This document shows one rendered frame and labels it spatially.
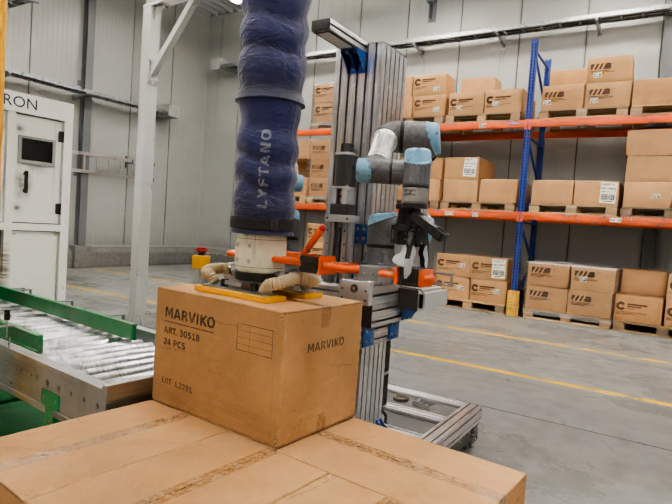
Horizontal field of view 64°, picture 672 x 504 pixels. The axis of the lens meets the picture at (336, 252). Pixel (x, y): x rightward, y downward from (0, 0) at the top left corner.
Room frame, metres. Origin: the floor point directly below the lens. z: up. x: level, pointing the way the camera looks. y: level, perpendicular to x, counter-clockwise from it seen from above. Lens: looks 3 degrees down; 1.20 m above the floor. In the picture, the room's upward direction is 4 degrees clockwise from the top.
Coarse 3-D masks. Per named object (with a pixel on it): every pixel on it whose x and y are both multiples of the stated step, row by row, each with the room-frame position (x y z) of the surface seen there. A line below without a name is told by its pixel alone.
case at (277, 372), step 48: (192, 288) 1.89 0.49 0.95; (192, 336) 1.77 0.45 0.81; (240, 336) 1.64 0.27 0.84; (288, 336) 1.55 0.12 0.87; (336, 336) 1.74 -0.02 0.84; (192, 384) 1.76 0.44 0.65; (240, 384) 1.63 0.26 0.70; (288, 384) 1.56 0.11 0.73; (336, 384) 1.76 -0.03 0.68; (240, 432) 1.63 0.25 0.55; (288, 432) 1.57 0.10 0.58
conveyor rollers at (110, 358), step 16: (0, 304) 3.47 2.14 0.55; (16, 304) 3.54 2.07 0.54; (16, 320) 3.04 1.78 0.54; (32, 320) 3.10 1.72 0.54; (48, 320) 3.10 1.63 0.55; (64, 320) 3.16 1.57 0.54; (48, 336) 2.74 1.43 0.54; (64, 336) 2.73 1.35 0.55; (80, 336) 2.78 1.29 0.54; (96, 336) 2.77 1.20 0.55; (112, 336) 2.83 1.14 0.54; (48, 352) 2.40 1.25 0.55; (64, 352) 2.45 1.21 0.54; (80, 352) 2.43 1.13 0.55; (96, 352) 2.48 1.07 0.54; (112, 352) 2.53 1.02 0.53; (128, 352) 2.51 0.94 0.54; (144, 352) 2.57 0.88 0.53; (80, 368) 2.23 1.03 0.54; (96, 368) 2.20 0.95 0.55; (112, 368) 2.25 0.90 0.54; (128, 368) 2.23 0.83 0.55; (144, 368) 2.27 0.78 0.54
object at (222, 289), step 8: (224, 280) 1.83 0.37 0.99; (200, 288) 1.84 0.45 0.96; (208, 288) 1.81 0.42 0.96; (216, 288) 1.80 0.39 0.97; (224, 288) 1.79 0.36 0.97; (232, 288) 1.79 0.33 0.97; (240, 288) 1.80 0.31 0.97; (248, 288) 1.82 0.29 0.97; (256, 288) 1.75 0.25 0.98; (232, 296) 1.74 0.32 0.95; (240, 296) 1.72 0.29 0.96; (248, 296) 1.70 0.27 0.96; (256, 296) 1.68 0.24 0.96; (264, 296) 1.69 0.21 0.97; (272, 296) 1.70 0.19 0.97; (280, 296) 1.72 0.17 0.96
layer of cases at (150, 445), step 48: (48, 432) 1.55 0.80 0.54; (96, 432) 1.57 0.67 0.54; (144, 432) 1.60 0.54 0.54; (192, 432) 1.62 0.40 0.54; (336, 432) 1.70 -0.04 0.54; (384, 432) 1.73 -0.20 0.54; (0, 480) 1.26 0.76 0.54; (48, 480) 1.27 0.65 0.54; (96, 480) 1.29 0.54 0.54; (144, 480) 1.31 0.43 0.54; (192, 480) 1.32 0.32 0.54; (240, 480) 1.34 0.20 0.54; (288, 480) 1.36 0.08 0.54; (336, 480) 1.37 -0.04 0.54; (384, 480) 1.39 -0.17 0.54; (432, 480) 1.41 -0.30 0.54; (480, 480) 1.43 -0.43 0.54
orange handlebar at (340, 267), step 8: (232, 256) 1.92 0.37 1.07; (288, 256) 2.04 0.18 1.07; (296, 256) 2.08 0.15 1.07; (296, 264) 1.74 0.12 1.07; (328, 264) 1.66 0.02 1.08; (336, 264) 1.65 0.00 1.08; (344, 264) 1.63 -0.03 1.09; (352, 264) 1.65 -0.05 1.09; (344, 272) 1.63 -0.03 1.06; (352, 272) 1.62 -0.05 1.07; (384, 272) 1.54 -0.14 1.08; (392, 272) 1.53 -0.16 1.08; (424, 280) 1.47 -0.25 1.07; (432, 280) 1.48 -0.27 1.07
